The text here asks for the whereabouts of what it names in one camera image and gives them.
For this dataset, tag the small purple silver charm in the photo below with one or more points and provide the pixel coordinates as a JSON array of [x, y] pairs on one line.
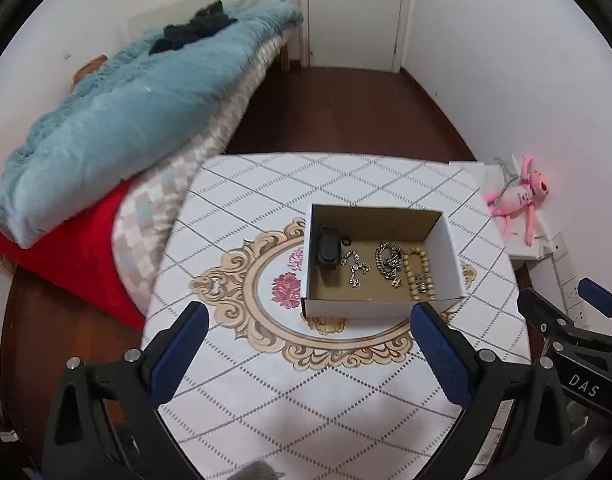
[[421, 282]]

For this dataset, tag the patterned white tablecloth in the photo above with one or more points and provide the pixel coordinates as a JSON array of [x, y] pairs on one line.
[[286, 400]]

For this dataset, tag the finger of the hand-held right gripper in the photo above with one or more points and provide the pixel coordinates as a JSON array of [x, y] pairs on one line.
[[551, 317], [603, 297]]

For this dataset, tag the light wooden bed frame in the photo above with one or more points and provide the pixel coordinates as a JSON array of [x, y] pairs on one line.
[[288, 55]]

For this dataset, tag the white door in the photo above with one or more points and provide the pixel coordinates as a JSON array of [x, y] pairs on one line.
[[356, 10]]

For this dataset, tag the light blue blanket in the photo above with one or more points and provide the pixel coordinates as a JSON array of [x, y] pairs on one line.
[[110, 125]]

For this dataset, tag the white power strip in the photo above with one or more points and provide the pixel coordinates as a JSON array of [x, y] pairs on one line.
[[561, 260]]

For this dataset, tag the cardboard box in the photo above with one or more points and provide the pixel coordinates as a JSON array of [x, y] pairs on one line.
[[356, 307]]

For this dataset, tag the black clothes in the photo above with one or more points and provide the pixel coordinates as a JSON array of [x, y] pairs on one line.
[[195, 30]]

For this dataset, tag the brown wooden bed part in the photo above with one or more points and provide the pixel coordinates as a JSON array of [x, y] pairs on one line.
[[90, 70]]

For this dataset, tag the black smart band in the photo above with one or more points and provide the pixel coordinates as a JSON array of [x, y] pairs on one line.
[[328, 250]]

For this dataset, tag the checkered grey quilt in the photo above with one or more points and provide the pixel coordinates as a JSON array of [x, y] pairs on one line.
[[150, 210]]

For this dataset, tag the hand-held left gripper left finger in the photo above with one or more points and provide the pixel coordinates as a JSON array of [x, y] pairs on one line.
[[180, 350]]

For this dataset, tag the red blanket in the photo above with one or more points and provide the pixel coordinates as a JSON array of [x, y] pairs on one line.
[[80, 255]]

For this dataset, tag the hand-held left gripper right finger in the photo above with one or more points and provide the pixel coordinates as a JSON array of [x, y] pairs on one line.
[[441, 355]]

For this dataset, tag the pink plush toy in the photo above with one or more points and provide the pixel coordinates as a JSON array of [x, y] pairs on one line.
[[518, 195]]

